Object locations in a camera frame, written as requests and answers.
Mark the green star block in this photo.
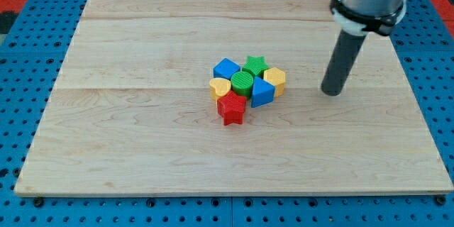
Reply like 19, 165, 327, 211
242, 55, 270, 77

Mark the blue cube block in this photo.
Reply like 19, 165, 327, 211
213, 58, 240, 80

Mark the red star block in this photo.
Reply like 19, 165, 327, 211
217, 91, 247, 126

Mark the yellow hexagon block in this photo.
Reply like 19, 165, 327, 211
263, 67, 286, 97

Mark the blue triangle block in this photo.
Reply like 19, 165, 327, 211
251, 77, 275, 108

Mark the yellow heart block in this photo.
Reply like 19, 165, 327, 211
209, 77, 231, 101

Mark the light wooden board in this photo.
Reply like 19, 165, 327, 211
15, 0, 453, 197

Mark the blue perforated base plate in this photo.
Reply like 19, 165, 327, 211
1, 0, 453, 226

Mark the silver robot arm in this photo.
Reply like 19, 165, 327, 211
330, 0, 407, 36

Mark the dark grey pointer rod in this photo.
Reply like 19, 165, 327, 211
321, 30, 366, 96

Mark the green cylinder block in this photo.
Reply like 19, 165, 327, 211
231, 71, 253, 99

